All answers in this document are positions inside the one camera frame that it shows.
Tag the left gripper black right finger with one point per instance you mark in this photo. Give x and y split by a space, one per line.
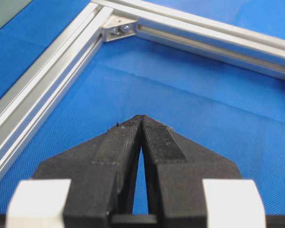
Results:
174 169

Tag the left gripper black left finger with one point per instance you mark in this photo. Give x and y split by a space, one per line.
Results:
102 172

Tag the rectangular aluminium extrusion frame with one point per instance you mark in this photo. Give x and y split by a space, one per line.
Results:
25 107

